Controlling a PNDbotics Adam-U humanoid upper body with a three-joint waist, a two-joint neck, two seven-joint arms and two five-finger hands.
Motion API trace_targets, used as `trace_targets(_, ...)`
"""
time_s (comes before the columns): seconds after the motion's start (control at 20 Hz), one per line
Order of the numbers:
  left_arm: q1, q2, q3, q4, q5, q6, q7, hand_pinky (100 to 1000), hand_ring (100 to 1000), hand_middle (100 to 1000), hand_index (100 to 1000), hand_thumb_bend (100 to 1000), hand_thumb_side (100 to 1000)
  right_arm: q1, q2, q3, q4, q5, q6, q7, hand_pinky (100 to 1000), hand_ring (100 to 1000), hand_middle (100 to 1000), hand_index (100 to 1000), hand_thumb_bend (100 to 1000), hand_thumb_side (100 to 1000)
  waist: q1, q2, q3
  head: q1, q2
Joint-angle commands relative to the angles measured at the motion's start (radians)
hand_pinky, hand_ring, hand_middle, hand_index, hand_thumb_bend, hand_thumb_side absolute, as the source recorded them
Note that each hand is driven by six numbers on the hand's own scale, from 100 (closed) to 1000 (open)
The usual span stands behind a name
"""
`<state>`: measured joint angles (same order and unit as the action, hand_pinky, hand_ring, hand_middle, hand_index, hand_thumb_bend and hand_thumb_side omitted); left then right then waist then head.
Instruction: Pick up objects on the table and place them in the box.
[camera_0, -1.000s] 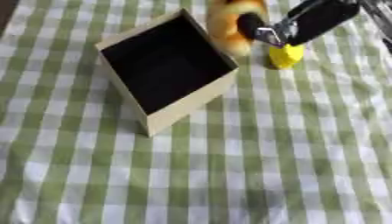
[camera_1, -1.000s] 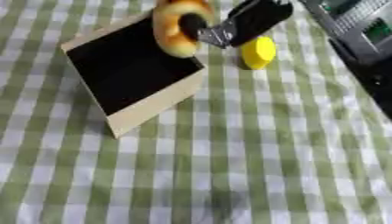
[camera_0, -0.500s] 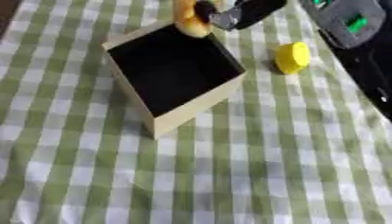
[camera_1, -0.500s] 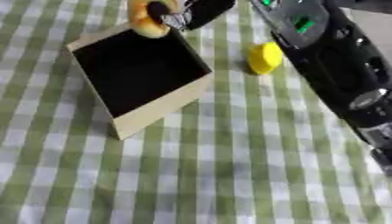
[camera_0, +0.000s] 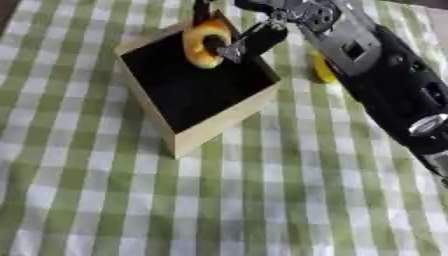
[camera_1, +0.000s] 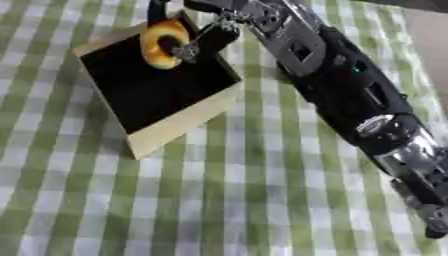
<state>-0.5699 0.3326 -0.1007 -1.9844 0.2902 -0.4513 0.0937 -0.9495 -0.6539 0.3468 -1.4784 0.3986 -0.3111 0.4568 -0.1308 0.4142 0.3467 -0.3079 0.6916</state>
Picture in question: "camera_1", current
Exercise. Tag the tan cardboard box black inside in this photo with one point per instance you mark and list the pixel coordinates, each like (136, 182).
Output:
(151, 90)

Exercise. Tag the yellow toy donut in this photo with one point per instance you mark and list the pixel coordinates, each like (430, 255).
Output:
(153, 50)

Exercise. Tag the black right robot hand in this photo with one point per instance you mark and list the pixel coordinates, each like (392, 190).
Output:
(219, 35)

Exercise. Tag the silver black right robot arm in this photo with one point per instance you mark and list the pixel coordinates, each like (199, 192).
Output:
(344, 86)

